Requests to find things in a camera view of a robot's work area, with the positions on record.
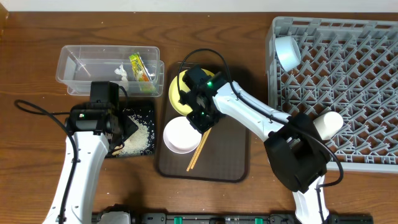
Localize dark brown serving tray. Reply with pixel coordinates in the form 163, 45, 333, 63
154, 62, 250, 182

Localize white pink bowl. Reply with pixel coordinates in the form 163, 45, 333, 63
163, 116, 202, 154

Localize light blue bowl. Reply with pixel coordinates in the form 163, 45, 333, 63
274, 36, 301, 72

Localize clear plastic waste bin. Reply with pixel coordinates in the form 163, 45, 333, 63
56, 45, 164, 97

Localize crumpled white paper scrap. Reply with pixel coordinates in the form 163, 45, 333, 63
114, 64, 129, 91

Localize grey dishwasher rack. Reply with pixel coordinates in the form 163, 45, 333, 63
266, 17, 397, 173

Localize left wooden chopstick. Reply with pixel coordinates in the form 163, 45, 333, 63
185, 128, 210, 172

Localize yellow green snack wrapper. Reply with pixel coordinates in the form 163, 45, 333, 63
129, 53, 155, 93

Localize wooden chopstick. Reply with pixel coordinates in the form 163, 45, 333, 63
189, 126, 213, 170
185, 128, 210, 172

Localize small pale green cup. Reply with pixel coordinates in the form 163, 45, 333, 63
313, 111, 344, 141

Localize black waste tray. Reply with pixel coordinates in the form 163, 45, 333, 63
104, 99, 157, 159

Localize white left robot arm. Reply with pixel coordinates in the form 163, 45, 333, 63
44, 82, 138, 223

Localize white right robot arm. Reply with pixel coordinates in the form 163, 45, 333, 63
177, 66, 343, 223

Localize pile of rice grains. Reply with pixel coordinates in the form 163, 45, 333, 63
116, 107, 155, 157

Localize right wooden chopstick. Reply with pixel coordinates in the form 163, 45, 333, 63
189, 126, 213, 170

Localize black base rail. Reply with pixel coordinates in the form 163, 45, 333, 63
91, 203, 374, 224

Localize peanut pieces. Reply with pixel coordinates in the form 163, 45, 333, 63
111, 145, 124, 156

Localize yellow plate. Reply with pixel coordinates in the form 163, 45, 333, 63
168, 68, 216, 116

